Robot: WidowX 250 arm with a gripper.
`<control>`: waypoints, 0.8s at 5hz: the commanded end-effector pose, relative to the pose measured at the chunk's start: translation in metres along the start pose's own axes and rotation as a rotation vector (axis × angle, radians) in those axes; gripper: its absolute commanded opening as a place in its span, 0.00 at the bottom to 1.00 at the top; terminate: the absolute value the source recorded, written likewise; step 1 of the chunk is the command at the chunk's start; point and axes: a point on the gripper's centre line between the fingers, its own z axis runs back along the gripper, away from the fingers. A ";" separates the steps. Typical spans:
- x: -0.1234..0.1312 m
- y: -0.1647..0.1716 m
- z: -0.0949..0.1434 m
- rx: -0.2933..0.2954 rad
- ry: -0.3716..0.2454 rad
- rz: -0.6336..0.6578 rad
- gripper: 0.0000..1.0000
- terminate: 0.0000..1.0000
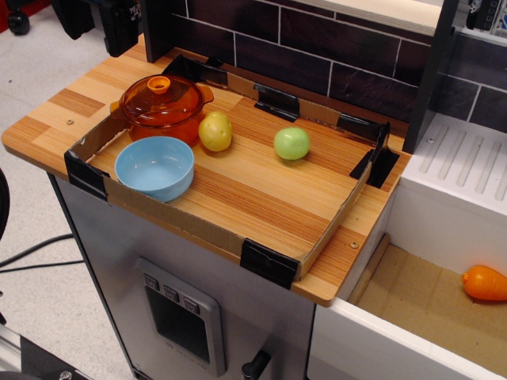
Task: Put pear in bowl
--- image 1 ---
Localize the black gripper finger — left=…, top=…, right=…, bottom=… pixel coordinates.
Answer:
left=99, top=1, right=139, bottom=57

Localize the light blue plastic bowl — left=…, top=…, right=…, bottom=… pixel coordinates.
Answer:
left=115, top=136, right=195, bottom=202

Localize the orange transparent pot with lid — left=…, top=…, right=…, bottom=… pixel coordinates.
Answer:
left=110, top=74, right=214, bottom=146

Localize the black caster wheel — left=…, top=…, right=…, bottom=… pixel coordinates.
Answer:
left=7, top=9, right=30, bottom=36

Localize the cardboard fence with black tape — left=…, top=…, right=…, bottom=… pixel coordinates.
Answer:
left=64, top=53, right=405, bottom=299

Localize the yellow toy potato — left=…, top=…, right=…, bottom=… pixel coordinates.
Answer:
left=198, top=111, right=232, bottom=152

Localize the grey toy dishwasher cabinet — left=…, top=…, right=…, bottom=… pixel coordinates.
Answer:
left=51, top=177, right=315, bottom=379

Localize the black dishwasher knob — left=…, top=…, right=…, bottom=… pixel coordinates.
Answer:
left=241, top=350, right=271, bottom=380

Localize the white toy sink unit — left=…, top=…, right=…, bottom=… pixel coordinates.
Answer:
left=307, top=114, right=506, bottom=379

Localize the orange toy carrot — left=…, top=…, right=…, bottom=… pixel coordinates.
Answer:
left=461, top=265, right=506, bottom=302

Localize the black floor cable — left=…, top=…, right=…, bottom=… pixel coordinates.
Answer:
left=0, top=233, right=85, bottom=275

